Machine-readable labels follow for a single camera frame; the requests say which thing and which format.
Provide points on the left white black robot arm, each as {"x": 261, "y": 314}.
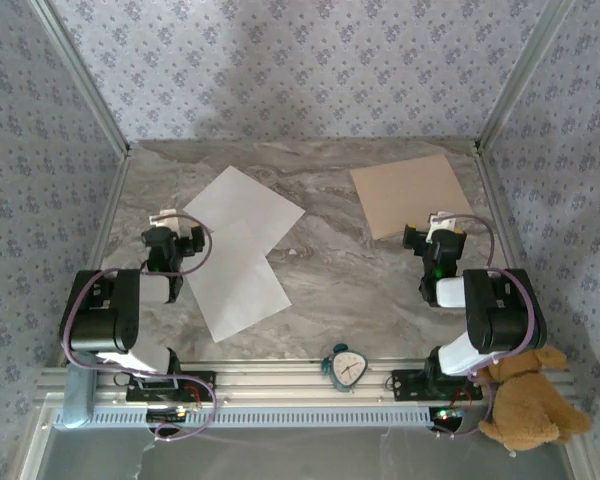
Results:
{"x": 95, "y": 325}

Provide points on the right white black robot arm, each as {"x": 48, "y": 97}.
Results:
{"x": 500, "y": 320}

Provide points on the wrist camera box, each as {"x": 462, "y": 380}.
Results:
{"x": 165, "y": 218}
{"x": 442, "y": 221}

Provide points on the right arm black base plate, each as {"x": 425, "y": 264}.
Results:
{"x": 405, "y": 385}

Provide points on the brown plush dog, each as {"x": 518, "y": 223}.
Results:
{"x": 525, "y": 405}

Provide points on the aluminium mounting rail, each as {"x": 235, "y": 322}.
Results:
{"x": 280, "y": 380}

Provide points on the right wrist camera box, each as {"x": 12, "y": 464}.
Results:
{"x": 442, "y": 221}

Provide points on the teal alarm clock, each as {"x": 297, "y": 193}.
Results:
{"x": 347, "y": 369}

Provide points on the aluminium frame post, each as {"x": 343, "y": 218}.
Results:
{"x": 524, "y": 75}
{"x": 82, "y": 75}

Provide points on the small circuit board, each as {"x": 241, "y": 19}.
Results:
{"x": 450, "y": 414}
{"x": 167, "y": 414}

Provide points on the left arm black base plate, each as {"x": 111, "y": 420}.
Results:
{"x": 205, "y": 382}

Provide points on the aluminium table side rail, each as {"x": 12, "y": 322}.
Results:
{"x": 96, "y": 250}
{"x": 502, "y": 225}

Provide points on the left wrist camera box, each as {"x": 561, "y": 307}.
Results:
{"x": 165, "y": 218}

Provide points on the brown cardboard folder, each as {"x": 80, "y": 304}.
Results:
{"x": 410, "y": 195}

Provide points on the white paper sheet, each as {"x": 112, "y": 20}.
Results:
{"x": 240, "y": 200}
{"x": 235, "y": 295}

